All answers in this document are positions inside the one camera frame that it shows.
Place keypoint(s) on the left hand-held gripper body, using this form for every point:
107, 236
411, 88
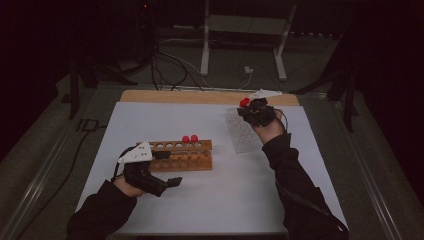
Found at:
136, 155

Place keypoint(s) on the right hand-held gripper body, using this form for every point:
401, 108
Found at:
260, 113

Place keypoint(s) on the red-capped test tube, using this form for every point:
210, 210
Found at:
194, 138
185, 139
247, 100
242, 103

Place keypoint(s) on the clear plastic test tube rack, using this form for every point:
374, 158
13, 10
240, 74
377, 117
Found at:
241, 133

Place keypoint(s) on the wooden test tube rack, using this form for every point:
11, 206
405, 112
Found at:
196, 160

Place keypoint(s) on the person's right hand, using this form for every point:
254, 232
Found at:
270, 132

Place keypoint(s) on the person's left hand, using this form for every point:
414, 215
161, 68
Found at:
128, 190

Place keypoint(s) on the white table mat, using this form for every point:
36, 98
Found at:
216, 200

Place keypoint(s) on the white metal stand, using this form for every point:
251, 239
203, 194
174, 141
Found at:
204, 50

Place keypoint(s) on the power strip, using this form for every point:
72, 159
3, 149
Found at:
310, 34

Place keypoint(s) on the black stand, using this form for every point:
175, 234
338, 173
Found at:
348, 100
74, 90

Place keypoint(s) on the dark equipment with red light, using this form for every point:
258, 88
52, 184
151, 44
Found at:
145, 20

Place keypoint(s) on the aluminium frame rail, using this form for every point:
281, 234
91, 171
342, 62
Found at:
366, 186
33, 188

